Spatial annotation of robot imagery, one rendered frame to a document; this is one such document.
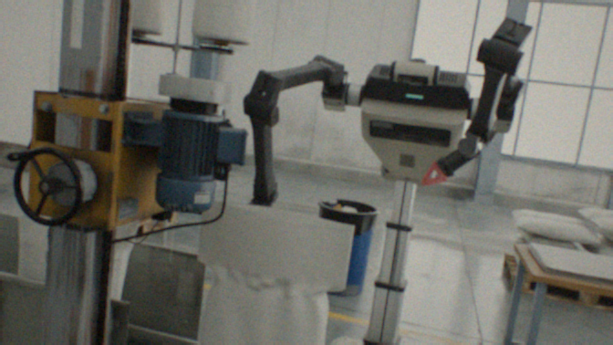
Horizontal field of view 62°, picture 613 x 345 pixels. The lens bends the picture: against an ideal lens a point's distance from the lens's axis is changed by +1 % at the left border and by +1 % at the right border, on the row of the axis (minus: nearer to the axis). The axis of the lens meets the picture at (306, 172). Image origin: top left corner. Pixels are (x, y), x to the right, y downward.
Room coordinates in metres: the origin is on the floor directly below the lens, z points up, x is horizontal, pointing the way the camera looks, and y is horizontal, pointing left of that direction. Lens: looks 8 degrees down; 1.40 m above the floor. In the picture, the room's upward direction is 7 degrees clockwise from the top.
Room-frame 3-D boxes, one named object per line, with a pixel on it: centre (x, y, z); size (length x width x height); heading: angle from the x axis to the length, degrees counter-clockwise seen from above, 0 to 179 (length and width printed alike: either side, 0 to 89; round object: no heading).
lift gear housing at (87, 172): (1.20, 0.56, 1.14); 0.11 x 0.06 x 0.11; 77
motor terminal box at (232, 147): (1.32, 0.20, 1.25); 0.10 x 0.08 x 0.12; 12
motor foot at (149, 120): (1.28, 0.40, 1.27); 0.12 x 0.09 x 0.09; 167
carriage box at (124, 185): (1.38, 0.53, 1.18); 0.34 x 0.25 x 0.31; 167
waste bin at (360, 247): (3.84, -0.36, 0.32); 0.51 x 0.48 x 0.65; 167
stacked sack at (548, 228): (4.42, -2.23, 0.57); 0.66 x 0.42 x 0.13; 69
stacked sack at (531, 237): (4.63, -2.25, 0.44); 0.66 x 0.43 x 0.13; 167
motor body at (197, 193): (1.30, 0.30, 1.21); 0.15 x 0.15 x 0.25
